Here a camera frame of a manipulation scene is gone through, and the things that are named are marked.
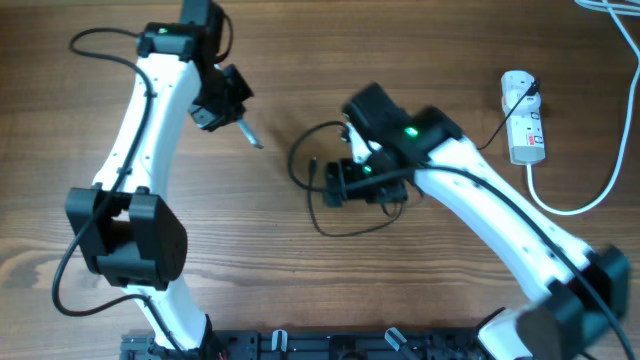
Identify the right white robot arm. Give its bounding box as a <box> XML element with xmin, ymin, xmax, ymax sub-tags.
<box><xmin>336</xmin><ymin>83</ymin><xmax>634</xmax><ymax>359</ymax></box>

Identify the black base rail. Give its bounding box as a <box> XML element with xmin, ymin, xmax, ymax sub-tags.
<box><xmin>118</xmin><ymin>327</ymin><xmax>491</xmax><ymax>360</ymax></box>

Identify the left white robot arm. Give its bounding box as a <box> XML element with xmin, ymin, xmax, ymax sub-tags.
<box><xmin>65</xmin><ymin>0</ymin><xmax>252</xmax><ymax>359</ymax></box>

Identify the blue Galaxy smartphone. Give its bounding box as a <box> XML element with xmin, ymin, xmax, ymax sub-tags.
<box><xmin>236</xmin><ymin>119</ymin><xmax>264</xmax><ymax>149</ymax></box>

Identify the white USB charger plug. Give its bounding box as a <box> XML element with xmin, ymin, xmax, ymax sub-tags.
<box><xmin>501</xmin><ymin>89</ymin><xmax>541</xmax><ymax>115</ymax></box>

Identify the white power strip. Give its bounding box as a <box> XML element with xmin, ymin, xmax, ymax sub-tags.
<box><xmin>501</xmin><ymin>70</ymin><xmax>546</xmax><ymax>165</ymax></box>

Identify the black USB-C charging cable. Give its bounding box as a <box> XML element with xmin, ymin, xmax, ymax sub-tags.
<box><xmin>305</xmin><ymin>77</ymin><xmax>542</xmax><ymax>239</ymax></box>

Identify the white power strip cord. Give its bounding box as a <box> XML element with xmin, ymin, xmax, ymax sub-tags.
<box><xmin>525</xmin><ymin>0</ymin><xmax>640</xmax><ymax>217</ymax></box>

